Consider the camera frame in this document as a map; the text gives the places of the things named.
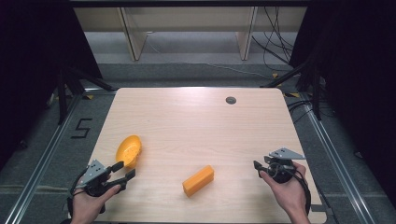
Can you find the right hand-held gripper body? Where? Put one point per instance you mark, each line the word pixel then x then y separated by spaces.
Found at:
pixel 281 168

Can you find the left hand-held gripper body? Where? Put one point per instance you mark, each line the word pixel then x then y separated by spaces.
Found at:
pixel 93 174

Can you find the yellow plastic bowl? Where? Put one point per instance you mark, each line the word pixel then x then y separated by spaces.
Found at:
pixel 128 151

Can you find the orange rectangular block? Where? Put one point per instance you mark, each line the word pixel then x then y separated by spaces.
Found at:
pixel 198 181

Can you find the person's right hand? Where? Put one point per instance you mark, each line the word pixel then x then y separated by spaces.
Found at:
pixel 289 196

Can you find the person's left hand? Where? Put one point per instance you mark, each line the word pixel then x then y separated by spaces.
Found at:
pixel 88 207

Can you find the grey round table grommet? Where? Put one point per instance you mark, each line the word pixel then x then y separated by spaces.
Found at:
pixel 230 100

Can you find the black metal stand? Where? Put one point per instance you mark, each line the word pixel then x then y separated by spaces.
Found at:
pixel 316 90
pixel 62 96

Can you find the black curtain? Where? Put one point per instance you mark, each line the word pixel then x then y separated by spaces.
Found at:
pixel 34 68
pixel 361 81

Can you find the light wooden shelf unit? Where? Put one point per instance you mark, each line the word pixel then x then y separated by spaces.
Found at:
pixel 186 18

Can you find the aluminium floor rail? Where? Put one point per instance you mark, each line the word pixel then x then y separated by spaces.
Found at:
pixel 336 155
pixel 46 152

